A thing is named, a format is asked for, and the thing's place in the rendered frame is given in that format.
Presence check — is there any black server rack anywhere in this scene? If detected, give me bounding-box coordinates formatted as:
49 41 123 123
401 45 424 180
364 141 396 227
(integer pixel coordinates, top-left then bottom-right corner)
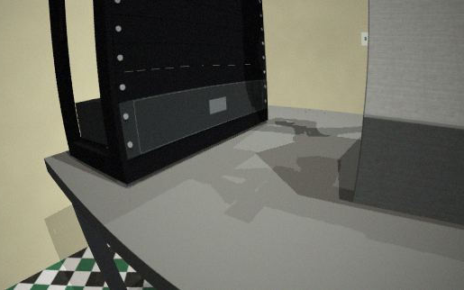
49 0 268 188

